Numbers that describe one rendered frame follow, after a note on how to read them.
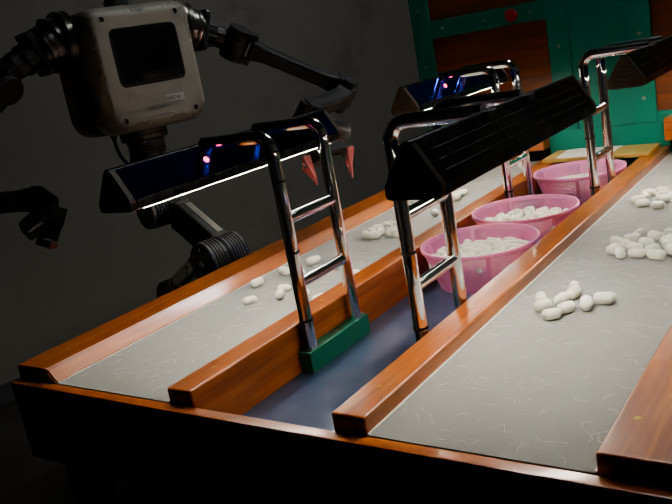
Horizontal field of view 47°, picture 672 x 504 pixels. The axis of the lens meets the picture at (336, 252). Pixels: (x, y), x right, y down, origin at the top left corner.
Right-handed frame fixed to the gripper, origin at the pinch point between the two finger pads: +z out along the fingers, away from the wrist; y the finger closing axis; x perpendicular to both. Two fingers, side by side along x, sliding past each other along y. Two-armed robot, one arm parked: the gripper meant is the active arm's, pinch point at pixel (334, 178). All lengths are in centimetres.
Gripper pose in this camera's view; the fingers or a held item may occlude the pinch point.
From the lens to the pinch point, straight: 204.8
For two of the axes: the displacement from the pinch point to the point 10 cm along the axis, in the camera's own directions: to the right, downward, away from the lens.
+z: 2.7, 8.7, -4.2
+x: 0.5, -4.4, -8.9
